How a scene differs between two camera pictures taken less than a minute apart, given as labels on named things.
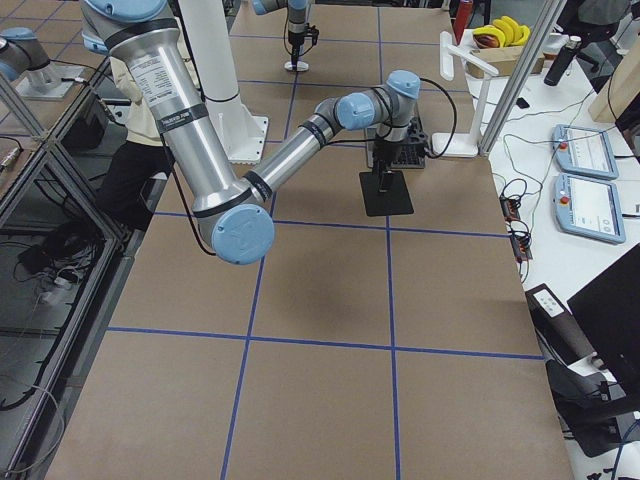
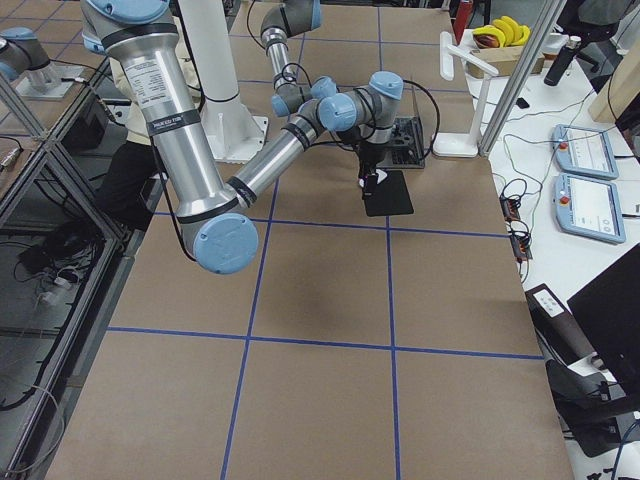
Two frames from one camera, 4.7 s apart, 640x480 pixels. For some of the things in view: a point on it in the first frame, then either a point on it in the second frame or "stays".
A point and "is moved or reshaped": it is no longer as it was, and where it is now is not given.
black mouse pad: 395,201 stays
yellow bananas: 507,31 stays
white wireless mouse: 300,66 is moved or reshaped
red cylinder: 462,18 stays
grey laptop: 403,154 stays
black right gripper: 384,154 → 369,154
